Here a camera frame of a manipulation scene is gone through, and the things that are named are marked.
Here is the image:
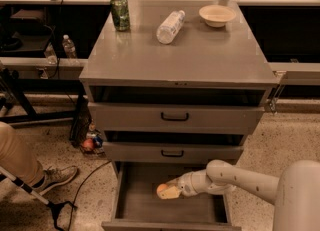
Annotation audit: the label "black floor cable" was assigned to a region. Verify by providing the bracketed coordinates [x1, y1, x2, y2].
[67, 160, 112, 231]

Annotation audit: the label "grey top drawer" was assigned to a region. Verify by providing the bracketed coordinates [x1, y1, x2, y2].
[88, 103, 264, 135]

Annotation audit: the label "small water bottle on ledge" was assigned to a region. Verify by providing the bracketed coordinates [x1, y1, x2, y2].
[62, 35, 77, 59]

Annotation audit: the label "orange fruit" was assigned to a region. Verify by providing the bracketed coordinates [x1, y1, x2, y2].
[156, 184, 168, 193]

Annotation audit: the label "black grabber stick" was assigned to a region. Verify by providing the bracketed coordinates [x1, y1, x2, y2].
[0, 166, 76, 231]

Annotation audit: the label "grey middle drawer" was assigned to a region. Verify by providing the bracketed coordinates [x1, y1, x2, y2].
[103, 142, 243, 164]

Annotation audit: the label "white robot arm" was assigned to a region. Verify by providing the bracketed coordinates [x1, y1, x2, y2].
[157, 160, 320, 231]

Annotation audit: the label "grey open bottom drawer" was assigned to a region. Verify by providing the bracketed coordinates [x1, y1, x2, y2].
[102, 162, 241, 231]

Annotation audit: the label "grey sneaker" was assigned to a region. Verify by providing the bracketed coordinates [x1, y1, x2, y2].
[33, 166, 78, 195]

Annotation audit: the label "person leg khaki trousers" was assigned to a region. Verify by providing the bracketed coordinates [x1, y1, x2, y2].
[0, 122, 44, 186]

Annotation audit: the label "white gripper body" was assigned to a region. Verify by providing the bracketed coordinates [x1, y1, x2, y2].
[177, 171, 204, 197]

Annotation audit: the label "white paper bowl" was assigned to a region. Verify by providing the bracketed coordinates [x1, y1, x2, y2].
[199, 5, 236, 28]

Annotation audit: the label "green soda can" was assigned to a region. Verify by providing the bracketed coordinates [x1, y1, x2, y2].
[110, 0, 130, 31]

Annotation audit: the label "clear plastic water bottle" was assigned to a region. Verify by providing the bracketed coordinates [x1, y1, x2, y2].
[156, 10, 185, 44]

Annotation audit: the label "grey drawer cabinet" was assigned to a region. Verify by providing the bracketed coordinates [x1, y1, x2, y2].
[79, 0, 280, 176]

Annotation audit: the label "blue object on floor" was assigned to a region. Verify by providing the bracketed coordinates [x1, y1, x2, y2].
[93, 136, 103, 148]

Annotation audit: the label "red apple on floor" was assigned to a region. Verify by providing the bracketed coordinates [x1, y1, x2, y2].
[82, 139, 95, 152]

